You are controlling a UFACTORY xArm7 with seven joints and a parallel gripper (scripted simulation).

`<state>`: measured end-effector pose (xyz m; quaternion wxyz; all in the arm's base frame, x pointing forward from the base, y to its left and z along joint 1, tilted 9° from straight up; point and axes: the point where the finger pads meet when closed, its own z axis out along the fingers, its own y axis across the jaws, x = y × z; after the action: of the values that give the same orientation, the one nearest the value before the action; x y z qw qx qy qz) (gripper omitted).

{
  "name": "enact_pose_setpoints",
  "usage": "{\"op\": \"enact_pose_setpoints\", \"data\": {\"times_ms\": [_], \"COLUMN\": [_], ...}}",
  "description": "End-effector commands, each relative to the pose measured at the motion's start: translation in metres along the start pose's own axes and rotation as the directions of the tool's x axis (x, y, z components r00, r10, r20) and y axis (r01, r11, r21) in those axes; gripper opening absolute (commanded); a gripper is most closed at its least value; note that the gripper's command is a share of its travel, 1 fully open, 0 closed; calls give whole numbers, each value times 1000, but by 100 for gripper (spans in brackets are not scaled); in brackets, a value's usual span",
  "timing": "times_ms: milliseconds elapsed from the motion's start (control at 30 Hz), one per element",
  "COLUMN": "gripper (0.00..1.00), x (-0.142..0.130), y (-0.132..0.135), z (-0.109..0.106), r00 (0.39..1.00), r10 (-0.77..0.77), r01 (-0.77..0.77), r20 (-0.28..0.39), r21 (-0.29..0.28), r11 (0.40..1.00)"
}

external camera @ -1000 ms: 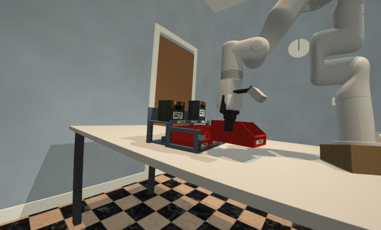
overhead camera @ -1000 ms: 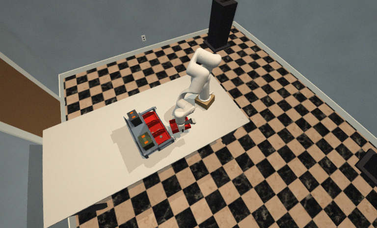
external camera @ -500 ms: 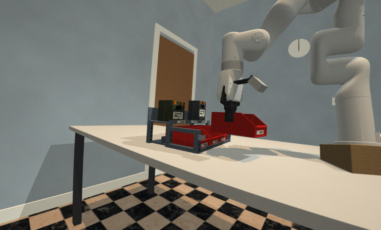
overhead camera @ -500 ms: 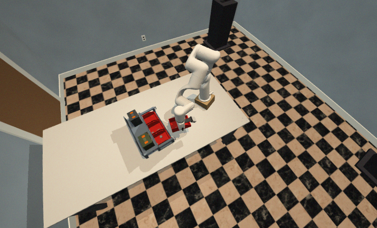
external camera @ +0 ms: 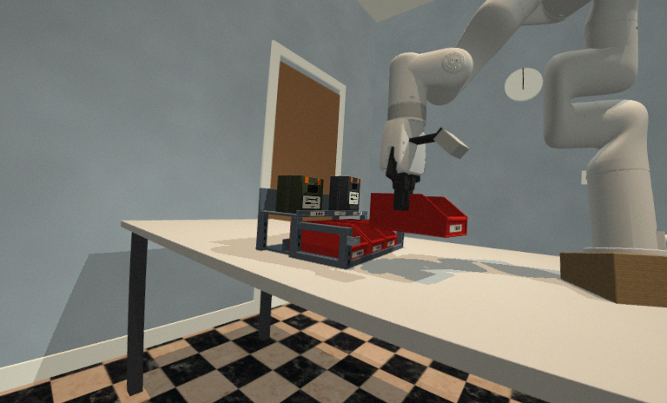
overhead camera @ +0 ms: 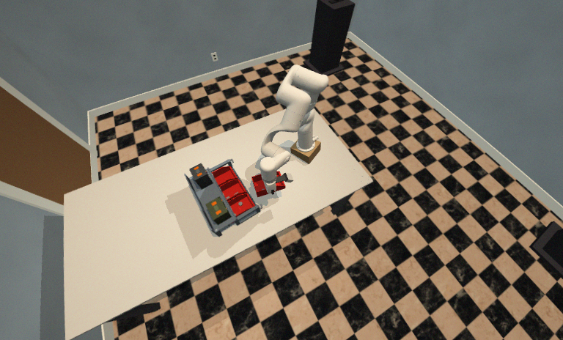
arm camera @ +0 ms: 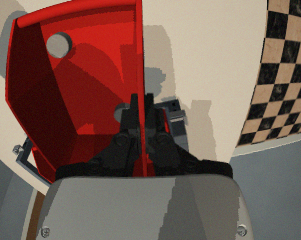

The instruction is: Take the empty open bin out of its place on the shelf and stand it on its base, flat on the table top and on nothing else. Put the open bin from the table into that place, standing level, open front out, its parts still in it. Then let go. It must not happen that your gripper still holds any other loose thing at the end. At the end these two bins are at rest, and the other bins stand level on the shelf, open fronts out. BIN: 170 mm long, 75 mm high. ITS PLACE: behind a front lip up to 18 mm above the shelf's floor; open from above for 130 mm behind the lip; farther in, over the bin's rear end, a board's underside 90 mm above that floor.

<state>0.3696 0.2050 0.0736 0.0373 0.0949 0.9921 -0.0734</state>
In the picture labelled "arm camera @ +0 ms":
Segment grey disc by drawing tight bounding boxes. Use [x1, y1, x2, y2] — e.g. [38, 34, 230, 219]
[46, 32, 72, 58]
[114, 103, 130, 122]

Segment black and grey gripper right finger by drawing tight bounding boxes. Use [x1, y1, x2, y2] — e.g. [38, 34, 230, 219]
[144, 93, 233, 179]

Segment grey metal shelf rack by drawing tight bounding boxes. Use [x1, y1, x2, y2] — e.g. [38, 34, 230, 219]
[12, 99, 189, 187]

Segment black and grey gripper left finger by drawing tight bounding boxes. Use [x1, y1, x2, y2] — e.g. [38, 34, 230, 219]
[55, 93, 142, 181]

